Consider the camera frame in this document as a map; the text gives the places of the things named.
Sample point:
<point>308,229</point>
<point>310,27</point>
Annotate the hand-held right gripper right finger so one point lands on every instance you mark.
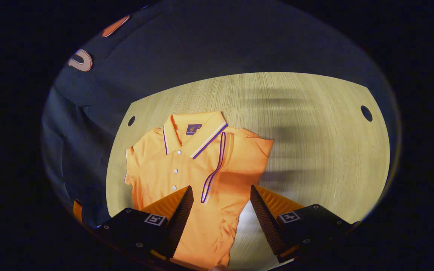
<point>266,222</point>

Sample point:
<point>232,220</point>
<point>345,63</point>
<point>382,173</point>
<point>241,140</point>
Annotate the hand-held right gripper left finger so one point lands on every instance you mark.
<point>179,222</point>

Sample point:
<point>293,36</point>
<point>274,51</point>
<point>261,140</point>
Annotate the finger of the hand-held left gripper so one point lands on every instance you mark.
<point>77,210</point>

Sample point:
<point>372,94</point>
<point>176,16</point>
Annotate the orange polo T-shirt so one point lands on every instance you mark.
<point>187,169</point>

